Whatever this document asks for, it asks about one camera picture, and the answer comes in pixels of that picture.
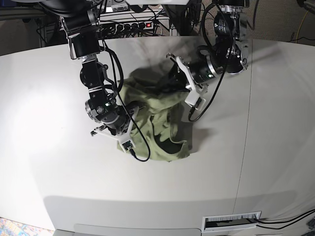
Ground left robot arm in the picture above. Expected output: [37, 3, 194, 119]
[157, 0, 253, 93]

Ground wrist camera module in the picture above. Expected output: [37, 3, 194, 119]
[185, 90, 206, 111]
[120, 139, 135, 153]

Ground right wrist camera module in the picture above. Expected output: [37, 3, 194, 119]
[120, 139, 135, 153]

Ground black power strip red switch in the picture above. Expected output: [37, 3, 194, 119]
[99, 21, 158, 36]

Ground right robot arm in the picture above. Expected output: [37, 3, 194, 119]
[39, 0, 131, 136]

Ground table cable grommet slot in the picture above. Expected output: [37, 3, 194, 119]
[201, 211, 261, 233]

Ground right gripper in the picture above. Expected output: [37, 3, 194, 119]
[103, 105, 138, 136]

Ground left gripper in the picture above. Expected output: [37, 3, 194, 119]
[157, 58, 223, 92]

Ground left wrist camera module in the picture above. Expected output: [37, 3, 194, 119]
[185, 90, 206, 111]

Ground black cables on table edge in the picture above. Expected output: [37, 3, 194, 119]
[255, 210, 315, 230]

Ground white overhead mount plate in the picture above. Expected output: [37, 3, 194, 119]
[126, 0, 189, 5]

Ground green T-shirt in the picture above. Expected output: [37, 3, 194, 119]
[120, 76, 190, 162]

